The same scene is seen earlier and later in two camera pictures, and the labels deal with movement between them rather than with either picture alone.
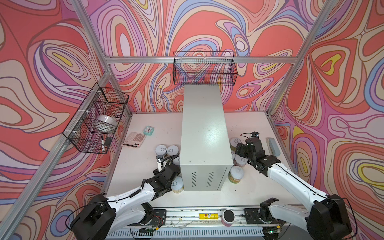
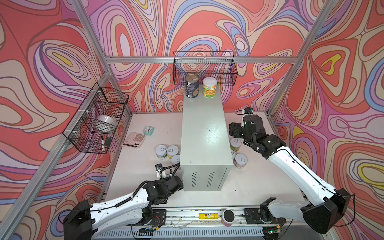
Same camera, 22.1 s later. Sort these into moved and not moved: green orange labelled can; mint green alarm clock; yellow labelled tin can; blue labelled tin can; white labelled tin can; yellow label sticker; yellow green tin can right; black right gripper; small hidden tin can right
Moved: green orange labelled can; blue labelled tin can; black right gripper
Not moved: yellow labelled tin can; white labelled tin can; small hidden tin can right; yellow label sticker; mint green alarm clock; yellow green tin can right
